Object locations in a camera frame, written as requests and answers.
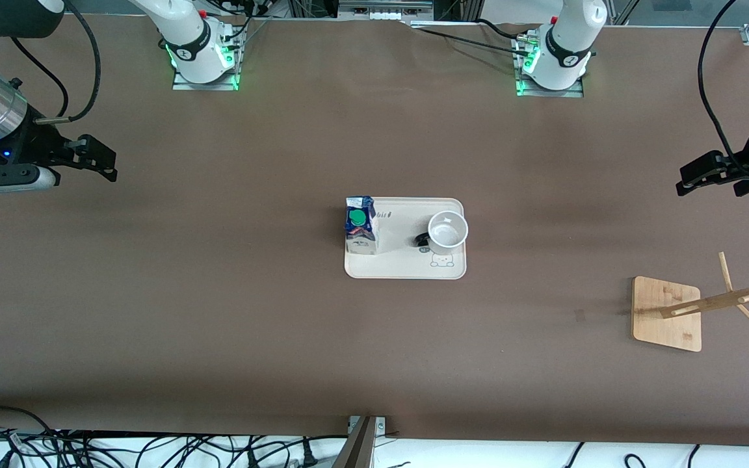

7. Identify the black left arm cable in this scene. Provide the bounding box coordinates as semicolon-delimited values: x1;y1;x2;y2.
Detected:
698;0;749;181

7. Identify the short black table cable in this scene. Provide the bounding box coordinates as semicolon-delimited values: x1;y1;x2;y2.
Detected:
477;18;539;41

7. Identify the long black floor cable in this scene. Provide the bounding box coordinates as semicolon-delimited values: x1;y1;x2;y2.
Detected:
133;434;349;468

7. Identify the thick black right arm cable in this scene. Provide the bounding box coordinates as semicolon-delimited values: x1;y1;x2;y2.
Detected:
33;0;102;124

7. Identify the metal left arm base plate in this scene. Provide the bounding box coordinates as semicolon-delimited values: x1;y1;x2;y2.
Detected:
512;29;585;98

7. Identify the white smiley cup black handle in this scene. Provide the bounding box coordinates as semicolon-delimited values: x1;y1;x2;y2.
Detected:
413;210;469;255

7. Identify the black arched floor cable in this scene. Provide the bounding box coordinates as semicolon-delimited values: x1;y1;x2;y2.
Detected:
0;406;63;449

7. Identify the blue white milk carton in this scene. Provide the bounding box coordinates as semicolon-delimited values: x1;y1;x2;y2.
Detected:
345;196;380;255

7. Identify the aluminium profile with bracket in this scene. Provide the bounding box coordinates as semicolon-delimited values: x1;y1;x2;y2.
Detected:
332;415;388;468

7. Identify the white power strip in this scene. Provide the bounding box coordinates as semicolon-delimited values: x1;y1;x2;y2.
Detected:
338;0;435;21

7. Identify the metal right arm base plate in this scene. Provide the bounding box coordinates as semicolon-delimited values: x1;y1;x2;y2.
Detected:
172;18;243;91

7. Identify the long black table cable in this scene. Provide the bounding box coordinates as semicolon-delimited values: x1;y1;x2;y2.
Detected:
412;27;531;57

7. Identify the wooden cup rack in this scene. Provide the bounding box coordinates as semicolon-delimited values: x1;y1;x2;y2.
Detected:
631;252;749;352

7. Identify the cream rabbit print tray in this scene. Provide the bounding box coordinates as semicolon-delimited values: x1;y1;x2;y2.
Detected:
344;197;467;280

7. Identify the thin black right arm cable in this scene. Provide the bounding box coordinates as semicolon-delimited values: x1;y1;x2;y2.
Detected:
10;37;70;119

